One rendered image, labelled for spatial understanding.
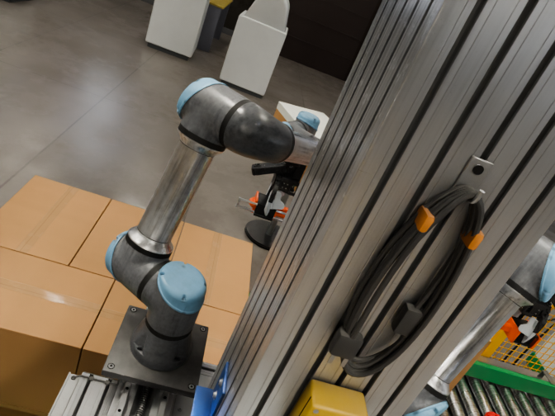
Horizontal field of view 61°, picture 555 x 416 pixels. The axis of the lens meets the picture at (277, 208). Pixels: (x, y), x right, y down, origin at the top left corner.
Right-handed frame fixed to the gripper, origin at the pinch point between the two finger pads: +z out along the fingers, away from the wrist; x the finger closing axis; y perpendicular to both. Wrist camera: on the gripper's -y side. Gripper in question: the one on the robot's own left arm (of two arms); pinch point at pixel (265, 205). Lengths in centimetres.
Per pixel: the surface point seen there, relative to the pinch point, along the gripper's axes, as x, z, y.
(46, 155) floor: 193, 121, -142
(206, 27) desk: 706, 82, -102
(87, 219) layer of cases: 54, 67, -70
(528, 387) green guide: 24, 62, 164
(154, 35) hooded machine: 596, 101, -162
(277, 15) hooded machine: 551, 3, -1
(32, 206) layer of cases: 51, 67, -94
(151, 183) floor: 203, 121, -62
